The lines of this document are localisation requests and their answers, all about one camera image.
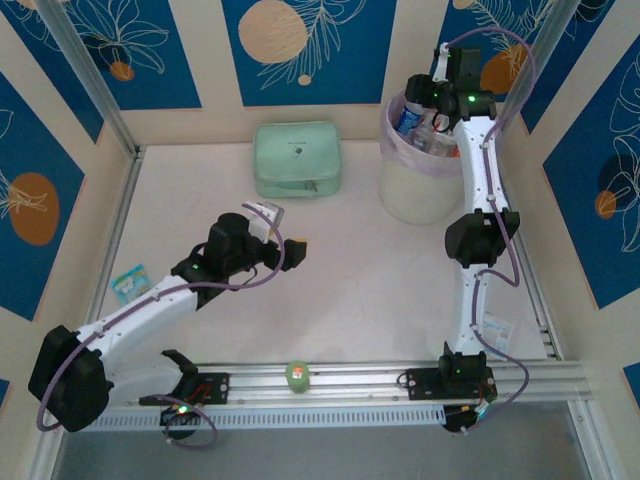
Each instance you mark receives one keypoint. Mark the green rounded device orange mark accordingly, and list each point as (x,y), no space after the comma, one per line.
(297,382)

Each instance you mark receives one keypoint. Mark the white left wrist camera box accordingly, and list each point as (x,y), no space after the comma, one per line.
(262,217)

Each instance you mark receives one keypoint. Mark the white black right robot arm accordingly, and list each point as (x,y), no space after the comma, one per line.
(480,165)

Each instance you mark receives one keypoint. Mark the white blue tissue packet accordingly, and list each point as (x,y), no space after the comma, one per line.
(502,332)

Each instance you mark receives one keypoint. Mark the aluminium side rail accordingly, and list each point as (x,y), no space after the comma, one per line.
(122,215)
(545,325)

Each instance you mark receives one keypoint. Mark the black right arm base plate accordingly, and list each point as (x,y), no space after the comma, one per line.
(425,382)

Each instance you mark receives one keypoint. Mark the aluminium frame rail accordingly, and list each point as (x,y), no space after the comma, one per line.
(350,385)

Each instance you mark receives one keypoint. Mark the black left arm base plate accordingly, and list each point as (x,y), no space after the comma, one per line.
(215,387)

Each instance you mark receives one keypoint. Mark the mint green zip pouch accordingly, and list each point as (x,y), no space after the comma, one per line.
(295,155)

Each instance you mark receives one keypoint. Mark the blue label plastic bottle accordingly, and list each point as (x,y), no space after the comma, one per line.
(409,120)

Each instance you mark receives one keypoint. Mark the translucent plastic bin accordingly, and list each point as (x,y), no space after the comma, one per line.
(420,195)

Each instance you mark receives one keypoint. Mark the aluminium corner post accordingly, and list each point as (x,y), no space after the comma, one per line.
(542,45)
(85,65)

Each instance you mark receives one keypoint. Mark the blue snack packet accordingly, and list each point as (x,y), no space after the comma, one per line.
(129,285)

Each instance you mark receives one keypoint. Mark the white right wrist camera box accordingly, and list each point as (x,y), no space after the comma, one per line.
(440,65)

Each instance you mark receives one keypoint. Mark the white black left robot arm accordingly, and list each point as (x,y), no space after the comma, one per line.
(140,315)

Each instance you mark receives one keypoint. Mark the black controller box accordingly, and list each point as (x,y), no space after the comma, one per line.
(457,420)
(175,422)

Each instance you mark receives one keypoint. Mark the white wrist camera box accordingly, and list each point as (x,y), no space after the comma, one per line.
(262,217)
(440,65)

